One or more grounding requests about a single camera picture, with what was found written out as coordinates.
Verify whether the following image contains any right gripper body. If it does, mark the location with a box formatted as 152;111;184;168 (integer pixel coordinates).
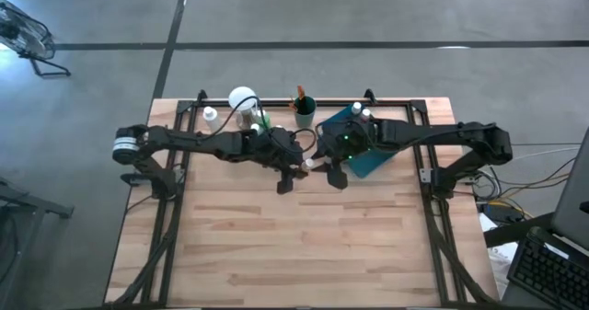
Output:
317;119;383;164

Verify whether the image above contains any green plastic cup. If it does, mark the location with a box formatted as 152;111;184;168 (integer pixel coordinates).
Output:
294;95;318;129

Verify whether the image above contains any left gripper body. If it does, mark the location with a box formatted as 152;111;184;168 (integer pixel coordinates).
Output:
257;128;307;173

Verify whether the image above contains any white crumpled paper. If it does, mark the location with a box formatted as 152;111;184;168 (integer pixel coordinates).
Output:
478;211;519;279

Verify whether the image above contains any black aluminium table frame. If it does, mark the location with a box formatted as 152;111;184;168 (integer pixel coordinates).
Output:
104;98;501;307

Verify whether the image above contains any blue plastic bin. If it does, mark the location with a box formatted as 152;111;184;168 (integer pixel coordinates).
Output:
319;105;401;179

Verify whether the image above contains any black metal stand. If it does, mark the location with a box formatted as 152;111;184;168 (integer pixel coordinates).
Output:
0;177;75;302

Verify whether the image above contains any black keyboard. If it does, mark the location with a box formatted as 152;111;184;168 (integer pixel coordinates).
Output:
507;226;589;310

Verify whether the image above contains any black power adapter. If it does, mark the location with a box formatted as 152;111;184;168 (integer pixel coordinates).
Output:
487;199;525;224

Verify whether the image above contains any dark computer screen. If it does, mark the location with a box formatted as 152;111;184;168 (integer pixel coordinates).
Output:
549;125;589;252

